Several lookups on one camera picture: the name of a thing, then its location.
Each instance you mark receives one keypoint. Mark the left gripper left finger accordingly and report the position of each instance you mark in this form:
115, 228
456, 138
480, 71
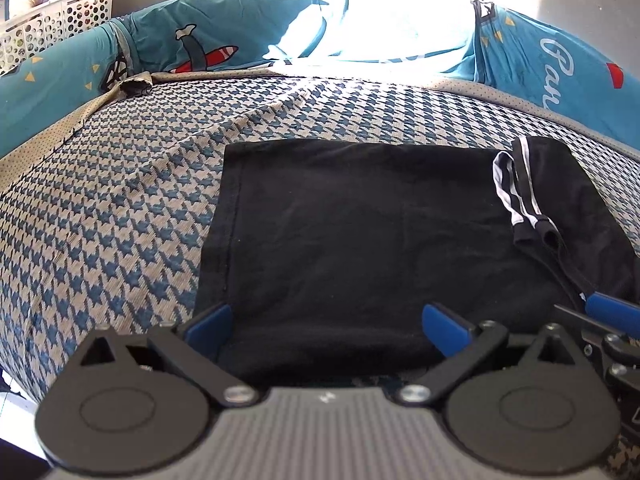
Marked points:
134, 404

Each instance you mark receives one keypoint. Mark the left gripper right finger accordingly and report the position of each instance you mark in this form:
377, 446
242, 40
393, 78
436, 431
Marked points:
526, 404

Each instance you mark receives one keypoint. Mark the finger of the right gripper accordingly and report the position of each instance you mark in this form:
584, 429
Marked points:
607, 323

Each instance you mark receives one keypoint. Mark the black garment with white stripes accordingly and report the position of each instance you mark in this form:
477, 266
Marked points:
325, 253

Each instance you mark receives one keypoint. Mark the houndstooth blue beige mattress cover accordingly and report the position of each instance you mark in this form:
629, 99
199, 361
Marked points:
103, 222

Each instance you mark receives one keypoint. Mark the blue airplane print pillow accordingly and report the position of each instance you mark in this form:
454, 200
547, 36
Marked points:
41, 85
552, 69

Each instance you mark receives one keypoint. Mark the white perforated laundry basket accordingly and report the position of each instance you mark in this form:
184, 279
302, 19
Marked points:
30, 26

